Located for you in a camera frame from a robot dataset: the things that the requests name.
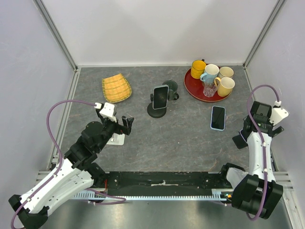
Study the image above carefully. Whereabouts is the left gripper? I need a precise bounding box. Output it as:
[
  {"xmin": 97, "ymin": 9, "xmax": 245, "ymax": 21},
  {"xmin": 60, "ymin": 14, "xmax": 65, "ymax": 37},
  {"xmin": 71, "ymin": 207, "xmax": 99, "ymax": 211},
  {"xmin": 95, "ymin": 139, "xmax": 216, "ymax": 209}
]
[{"xmin": 96, "ymin": 109, "xmax": 134, "ymax": 151}]

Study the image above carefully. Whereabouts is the black round phone stand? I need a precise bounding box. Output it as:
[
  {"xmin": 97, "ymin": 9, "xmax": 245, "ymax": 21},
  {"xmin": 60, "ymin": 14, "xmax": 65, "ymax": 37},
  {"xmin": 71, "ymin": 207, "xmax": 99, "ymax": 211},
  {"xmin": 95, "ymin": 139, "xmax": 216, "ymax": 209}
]
[{"xmin": 147, "ymin": 94, "xmax": 167, "ymax": 118}]

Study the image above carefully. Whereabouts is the clear case phone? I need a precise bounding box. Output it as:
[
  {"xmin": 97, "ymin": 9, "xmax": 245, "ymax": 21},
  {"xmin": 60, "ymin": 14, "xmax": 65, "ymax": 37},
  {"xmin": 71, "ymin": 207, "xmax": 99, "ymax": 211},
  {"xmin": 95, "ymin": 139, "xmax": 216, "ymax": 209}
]
[{"xmin": 152, "ymin": 84, "xmax": 169, "ymax": 110}]

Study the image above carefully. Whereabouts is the red round tray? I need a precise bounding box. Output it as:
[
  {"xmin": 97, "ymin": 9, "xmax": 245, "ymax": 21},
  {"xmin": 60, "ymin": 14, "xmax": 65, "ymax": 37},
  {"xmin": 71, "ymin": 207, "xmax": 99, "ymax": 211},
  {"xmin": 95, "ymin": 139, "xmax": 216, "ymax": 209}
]
[{"xmin": 184, "ymin": 69, "xmax": 232, "ymax": 103}]

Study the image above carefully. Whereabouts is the light blue case phone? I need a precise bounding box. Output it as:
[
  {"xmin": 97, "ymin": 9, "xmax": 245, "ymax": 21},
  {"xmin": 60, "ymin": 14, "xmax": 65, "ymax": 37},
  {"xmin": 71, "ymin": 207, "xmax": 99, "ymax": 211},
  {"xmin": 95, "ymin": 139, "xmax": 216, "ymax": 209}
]
[{"xmin": 210, "ymin": 105, "xmax": 226, "ymax": 131}]

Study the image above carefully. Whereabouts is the purple case phone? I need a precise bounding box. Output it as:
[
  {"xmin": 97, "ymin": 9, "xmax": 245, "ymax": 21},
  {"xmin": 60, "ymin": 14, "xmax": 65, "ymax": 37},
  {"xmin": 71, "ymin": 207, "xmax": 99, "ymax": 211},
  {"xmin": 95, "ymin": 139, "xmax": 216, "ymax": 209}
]
[{"xmin": 239, "ymin": 129, "xmax": 249, "ymax": 144}]

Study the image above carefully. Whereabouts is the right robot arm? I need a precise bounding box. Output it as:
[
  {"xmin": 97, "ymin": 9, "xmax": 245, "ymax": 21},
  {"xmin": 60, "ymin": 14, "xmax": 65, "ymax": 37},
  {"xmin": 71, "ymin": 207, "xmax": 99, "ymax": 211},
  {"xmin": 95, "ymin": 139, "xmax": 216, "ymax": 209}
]
[{"xmin": 218, "ymin": 101, "xmax": 289, "ymax": 219}]

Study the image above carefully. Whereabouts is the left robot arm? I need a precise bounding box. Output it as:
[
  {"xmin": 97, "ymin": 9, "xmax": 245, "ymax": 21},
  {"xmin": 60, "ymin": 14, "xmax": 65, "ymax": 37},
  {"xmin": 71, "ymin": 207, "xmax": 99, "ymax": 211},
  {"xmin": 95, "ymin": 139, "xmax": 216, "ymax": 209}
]
[{"xmin": 9, "ymin": 116, "xmax": 134, "ymax": 229}]

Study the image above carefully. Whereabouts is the white phone stand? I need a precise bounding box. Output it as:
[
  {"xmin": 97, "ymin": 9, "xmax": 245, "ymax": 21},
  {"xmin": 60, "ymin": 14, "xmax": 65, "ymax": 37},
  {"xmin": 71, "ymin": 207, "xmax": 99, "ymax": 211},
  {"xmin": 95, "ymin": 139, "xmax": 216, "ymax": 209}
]
[{"xmin": 106, "ymin": 134, "xmax": 125, "ymax": 146}]

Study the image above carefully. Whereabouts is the yellow woven basket tray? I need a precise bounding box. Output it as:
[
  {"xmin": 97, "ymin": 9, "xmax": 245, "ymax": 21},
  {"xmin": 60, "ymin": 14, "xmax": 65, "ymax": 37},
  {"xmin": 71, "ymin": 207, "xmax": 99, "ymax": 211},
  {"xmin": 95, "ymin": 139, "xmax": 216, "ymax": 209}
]
[{"xmin": 102, "ymin": 73, "xmax": 132, "ymax": 103}]

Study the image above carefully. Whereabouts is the dark green mug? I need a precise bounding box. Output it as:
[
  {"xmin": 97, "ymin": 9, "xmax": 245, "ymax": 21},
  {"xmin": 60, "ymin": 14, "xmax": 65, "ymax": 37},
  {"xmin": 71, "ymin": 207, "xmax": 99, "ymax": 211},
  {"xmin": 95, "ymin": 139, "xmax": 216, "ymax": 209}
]
[{"xmin": 163, "ymin": 80, "xmax": 179, "ymax": 101}]

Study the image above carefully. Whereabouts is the clear drinking glass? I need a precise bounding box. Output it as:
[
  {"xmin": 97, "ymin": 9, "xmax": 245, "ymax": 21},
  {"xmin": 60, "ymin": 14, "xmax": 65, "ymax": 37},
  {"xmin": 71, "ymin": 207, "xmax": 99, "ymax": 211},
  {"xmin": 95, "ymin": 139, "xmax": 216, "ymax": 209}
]
[{"xmin": 203, "ymin": 82, "xmax": 217, "ymax": 97}]

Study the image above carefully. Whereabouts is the white light blue mug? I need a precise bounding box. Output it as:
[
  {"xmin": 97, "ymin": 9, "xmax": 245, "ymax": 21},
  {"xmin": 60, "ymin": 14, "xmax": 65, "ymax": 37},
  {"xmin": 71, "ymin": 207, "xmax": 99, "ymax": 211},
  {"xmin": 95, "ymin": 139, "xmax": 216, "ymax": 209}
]
[{"xmin": 200, "ymin": 64, "xmax": 219, "ymax": 83}]

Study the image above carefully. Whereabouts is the pale yellow mug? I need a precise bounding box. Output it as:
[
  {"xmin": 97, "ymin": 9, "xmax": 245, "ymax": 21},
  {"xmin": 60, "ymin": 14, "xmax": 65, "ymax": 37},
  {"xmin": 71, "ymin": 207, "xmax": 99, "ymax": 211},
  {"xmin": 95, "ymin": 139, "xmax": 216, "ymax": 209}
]
[{"xmin": 214, "ymin": 77, "xmax": 235, "ymax": 97}]

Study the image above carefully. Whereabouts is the cream mug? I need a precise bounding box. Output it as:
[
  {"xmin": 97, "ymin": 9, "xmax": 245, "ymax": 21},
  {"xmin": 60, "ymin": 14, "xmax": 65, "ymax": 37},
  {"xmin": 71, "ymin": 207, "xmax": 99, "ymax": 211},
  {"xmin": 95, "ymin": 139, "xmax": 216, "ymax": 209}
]
[{"xmin": 218, "ymin": 66, "xmax": 234, "ymax": 79}]

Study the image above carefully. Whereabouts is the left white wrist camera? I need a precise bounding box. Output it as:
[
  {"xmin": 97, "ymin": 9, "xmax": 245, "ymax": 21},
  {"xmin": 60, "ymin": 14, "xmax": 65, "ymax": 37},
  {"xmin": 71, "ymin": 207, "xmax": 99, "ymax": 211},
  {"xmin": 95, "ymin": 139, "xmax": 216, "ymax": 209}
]
[{"xmin": 94, "ymin": 102, "xmax": 117, "ymax": 123}]

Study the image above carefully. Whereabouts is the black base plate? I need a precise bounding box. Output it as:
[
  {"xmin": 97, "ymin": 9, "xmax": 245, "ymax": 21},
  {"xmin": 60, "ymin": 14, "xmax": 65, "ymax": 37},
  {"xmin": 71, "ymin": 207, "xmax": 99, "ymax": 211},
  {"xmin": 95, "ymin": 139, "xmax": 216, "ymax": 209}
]
[{"xmin": 93, "ymin": 171, "xmax": 231, "ymax": 197}]

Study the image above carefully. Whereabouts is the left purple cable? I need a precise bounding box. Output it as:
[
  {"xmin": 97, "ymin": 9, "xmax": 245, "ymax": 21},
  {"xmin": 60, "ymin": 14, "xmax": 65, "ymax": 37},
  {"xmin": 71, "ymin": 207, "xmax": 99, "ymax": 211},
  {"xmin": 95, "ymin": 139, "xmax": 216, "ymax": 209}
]
[{"xmin": 10, "ymin": 99, "xmax": 97, "ymax": 229}]

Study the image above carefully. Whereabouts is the light blue cable duct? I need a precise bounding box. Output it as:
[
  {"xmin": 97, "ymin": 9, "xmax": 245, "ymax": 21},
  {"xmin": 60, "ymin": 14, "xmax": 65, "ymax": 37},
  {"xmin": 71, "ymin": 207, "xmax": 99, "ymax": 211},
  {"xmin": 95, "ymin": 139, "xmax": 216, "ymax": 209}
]
[{"xmin": 71, "ymin": 190, "xmax": 232, "ymax": 201}]

